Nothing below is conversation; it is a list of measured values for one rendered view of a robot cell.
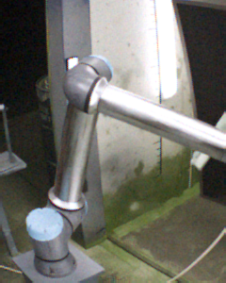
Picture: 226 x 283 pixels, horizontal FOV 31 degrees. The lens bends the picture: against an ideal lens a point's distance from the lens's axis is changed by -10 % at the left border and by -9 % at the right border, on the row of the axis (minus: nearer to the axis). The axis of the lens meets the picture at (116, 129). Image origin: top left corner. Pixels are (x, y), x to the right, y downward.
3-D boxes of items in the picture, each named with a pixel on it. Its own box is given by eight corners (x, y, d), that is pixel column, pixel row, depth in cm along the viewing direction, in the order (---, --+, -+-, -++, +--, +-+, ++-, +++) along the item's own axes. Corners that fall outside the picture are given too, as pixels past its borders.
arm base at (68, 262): (50, 283, 151) (44, 268, 147) (26, 260, 165) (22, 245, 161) (86, 268, 162) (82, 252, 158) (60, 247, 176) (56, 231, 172)
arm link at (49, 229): (27, 254, 155) (17, 223, 148) (43, 233, 170) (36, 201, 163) (60, 263, 151) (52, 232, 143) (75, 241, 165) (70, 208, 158)
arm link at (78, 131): (39, 227, 169) (63, 58, 133) (55, 208, 184) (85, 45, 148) (71, 242, 167) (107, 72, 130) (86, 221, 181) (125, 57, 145)
